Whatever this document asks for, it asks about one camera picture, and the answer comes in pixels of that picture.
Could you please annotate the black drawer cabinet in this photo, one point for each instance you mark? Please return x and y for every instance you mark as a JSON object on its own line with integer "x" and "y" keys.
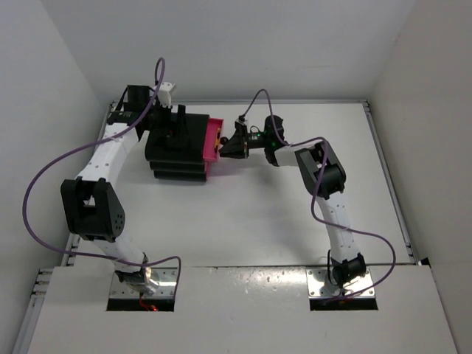
{"x": 182, "y": 165}

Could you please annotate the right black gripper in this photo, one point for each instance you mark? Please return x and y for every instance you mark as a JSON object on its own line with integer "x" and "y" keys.
{"x": 237, "y": 147}

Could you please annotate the pink top drawer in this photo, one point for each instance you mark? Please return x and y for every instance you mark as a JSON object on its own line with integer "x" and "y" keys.
{"x": 212, "y": 139}

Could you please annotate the pink middle drawer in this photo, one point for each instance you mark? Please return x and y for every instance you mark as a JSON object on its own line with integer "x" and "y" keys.
{"x": 207, "y": 167}

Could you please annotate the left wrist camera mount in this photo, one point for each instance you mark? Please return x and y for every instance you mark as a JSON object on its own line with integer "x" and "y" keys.
{"x": 164, "y": 92}

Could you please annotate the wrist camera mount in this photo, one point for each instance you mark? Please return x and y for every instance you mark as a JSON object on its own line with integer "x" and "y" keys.
{"x": 241, "y": 120}
{"x": 164, "y": 92}

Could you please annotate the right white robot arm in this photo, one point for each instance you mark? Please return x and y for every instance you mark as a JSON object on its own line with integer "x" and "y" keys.
{"x": 324, "y": 178}

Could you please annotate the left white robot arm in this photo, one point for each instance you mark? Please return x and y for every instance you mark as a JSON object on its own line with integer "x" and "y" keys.
{"x": 92, "y": 208}

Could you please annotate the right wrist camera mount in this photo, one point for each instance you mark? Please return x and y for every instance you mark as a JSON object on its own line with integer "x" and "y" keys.
{"x": 241, "y": 120}

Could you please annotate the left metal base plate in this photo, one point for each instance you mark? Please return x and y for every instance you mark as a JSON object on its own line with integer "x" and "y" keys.
{"x": 161, "y": 285}

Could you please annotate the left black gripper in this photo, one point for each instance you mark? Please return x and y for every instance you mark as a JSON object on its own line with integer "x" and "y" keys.
{"x": 176, "y": 130}

